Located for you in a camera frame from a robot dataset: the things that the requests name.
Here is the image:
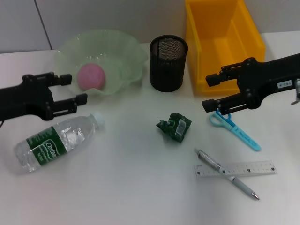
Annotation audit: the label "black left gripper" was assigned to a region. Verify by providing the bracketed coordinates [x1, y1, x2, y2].
[0, 71, 89, 121]

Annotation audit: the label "blue scissors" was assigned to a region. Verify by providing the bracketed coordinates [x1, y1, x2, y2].
[209, 110, 262, 152]

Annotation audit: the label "black mesh pen holder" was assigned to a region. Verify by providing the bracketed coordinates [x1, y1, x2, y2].
[149, 35, 189, 93]

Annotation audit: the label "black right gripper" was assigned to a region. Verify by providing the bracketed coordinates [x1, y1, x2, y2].
[201, 57, 300, 115]

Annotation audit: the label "pink peach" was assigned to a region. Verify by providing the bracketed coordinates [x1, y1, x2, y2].
[77, 62, 106, 91]

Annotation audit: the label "transparent plastic ruler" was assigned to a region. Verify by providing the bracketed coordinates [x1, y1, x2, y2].
[193, 160, 279, 179]

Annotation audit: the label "grey clear pen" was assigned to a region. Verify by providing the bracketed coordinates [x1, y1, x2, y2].
[194, 148, 260, 201]

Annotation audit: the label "yellow plastic bin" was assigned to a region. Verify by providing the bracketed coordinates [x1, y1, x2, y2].
[184, 0, 267, 97]

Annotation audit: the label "green plastic wrapper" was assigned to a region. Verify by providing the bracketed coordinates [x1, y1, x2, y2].
[156, 112, 192, 143]

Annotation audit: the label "clear green-label water bottle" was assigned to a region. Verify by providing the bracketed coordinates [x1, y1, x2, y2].
[13, 112, 105, 174]

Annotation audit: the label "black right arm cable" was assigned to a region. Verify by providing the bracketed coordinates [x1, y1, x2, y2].
[290, 78, 300, 105]

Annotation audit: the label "translucent green fruit plate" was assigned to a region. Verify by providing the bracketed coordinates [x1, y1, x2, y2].
[55, 29, 149, 96]

